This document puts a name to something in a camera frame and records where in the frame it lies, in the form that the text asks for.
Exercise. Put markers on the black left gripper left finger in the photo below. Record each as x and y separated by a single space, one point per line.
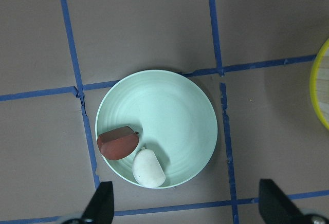
100 209

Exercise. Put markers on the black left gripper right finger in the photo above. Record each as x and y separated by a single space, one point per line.
276 208

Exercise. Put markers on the white bun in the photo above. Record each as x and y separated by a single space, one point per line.
147 170

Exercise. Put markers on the yellow steamer basket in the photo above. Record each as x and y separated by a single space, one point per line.
318 85

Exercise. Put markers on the brown bun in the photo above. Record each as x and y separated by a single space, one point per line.
118 143

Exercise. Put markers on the mint green plate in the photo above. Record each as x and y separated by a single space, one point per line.
172 116

